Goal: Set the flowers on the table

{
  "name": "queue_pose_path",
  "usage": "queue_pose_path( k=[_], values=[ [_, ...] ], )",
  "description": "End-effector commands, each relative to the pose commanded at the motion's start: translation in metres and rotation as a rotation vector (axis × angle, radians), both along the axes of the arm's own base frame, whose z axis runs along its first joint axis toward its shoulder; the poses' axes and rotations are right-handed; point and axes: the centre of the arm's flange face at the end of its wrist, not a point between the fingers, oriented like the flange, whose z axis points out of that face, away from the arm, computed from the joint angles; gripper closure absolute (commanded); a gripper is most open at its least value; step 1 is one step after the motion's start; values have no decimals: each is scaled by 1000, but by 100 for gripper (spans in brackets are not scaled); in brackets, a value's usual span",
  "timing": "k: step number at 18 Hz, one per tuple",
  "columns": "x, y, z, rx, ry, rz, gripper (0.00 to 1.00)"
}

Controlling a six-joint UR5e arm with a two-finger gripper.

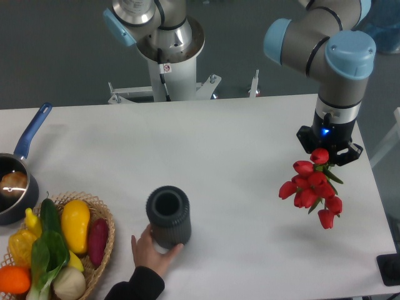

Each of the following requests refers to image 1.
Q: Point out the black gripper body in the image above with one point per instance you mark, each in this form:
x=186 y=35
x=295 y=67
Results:
x=333 y=137

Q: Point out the red tulip bouquet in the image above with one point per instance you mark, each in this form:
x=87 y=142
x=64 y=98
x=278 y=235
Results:
x=313 y=186

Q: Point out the dark grey ribbed vase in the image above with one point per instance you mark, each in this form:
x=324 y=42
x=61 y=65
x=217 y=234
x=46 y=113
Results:
x=168 y=211

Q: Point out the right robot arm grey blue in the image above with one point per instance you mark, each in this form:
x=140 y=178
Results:
x=325 y=47

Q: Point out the black sleeved forearm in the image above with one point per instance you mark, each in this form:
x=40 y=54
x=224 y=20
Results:
x=144 y=284

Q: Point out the person's hand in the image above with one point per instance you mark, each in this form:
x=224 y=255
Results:
x=145 y=254

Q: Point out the black device at edge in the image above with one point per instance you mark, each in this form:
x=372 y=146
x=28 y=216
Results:
x=389 y=268

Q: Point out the purple sweet potato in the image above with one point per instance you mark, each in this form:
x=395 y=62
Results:
x=97 y=240

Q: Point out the green cucumber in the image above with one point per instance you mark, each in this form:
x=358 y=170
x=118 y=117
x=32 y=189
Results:
x=50 y=219

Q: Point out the beige garlic bulb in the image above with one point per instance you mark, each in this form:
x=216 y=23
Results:
x=69 y=284

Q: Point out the green bok choy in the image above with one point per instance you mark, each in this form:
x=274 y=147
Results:
x=49 y=255

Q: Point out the brown bun in pan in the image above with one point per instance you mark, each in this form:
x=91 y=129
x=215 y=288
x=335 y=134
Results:
x=14 y=184

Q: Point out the yellow bell pepper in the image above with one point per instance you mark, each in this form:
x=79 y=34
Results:
x=20 y=246

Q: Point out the orange fruit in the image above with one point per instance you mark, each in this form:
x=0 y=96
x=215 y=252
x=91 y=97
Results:
x=15 y=279

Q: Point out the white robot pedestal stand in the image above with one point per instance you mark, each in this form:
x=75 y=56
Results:
x=169 y=82

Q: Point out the blue handled saucepan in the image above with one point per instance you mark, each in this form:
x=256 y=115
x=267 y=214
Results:
x=13 y=209

